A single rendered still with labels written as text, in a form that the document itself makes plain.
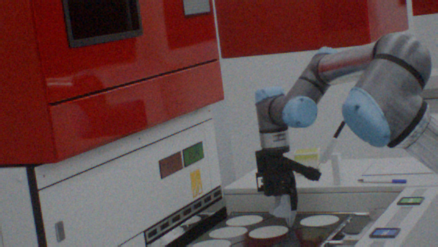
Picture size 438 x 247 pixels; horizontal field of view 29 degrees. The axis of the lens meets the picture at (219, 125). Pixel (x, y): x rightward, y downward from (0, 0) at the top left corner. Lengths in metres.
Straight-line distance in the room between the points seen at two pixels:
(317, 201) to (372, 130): 0.71
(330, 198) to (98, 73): 0.81
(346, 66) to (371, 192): 0.49
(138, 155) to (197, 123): 0.33
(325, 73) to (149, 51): 0.42
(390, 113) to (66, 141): 0.64
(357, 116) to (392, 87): 0.08
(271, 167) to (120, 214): 0.42
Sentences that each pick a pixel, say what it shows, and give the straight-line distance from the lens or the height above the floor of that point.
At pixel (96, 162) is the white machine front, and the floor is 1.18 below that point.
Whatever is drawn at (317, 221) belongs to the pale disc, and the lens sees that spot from 2.21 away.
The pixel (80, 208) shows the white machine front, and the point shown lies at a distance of 1.81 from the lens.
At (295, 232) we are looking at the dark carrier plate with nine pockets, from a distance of 2.14.
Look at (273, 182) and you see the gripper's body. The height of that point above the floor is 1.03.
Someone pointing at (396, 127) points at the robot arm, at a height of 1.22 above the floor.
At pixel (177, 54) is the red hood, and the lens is 2.11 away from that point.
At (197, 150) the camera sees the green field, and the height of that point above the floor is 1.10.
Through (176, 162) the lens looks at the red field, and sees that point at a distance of 2.17.
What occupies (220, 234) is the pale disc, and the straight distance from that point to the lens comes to 2.20.
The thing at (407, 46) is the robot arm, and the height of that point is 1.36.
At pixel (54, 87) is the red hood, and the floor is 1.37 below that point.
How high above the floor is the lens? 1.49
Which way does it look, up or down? 8 degrees down
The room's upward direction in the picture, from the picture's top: 7 degrees counter-clockwise
